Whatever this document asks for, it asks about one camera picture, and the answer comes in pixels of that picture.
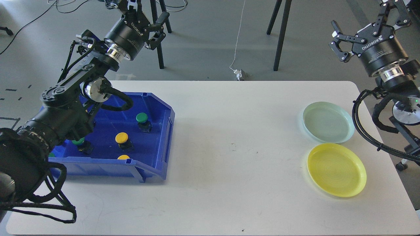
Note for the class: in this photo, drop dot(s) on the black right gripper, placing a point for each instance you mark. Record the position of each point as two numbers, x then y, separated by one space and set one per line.
380 49

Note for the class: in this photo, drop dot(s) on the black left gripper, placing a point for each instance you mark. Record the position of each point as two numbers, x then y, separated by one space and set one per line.
131 33

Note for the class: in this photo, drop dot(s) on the yellow push button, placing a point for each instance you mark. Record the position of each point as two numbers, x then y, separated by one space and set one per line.
123 141

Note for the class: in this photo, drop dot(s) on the blue plastic bin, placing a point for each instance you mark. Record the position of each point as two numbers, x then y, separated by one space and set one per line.
150 155

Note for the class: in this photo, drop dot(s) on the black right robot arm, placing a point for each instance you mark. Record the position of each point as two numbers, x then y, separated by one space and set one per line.
396 91

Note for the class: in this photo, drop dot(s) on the yellow button at bin front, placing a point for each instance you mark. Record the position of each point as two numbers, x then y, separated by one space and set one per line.
123 157

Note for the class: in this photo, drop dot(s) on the yellow plate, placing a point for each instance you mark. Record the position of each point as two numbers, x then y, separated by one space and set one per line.
336 170

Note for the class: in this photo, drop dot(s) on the green push button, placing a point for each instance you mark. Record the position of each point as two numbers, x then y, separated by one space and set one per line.
83 145
143 122

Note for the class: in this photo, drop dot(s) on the black tripod leg left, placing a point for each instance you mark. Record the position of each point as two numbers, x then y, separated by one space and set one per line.
158 23

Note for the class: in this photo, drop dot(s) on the light green plate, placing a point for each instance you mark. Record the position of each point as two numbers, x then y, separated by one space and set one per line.
327 123

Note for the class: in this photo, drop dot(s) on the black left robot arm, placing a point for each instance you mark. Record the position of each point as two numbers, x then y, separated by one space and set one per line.
30 183

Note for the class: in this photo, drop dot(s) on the white charger with cable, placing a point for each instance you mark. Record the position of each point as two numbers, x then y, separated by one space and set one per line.
239 73

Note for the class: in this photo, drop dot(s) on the white wheeled chair base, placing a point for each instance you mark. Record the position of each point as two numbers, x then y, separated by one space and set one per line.
403 164

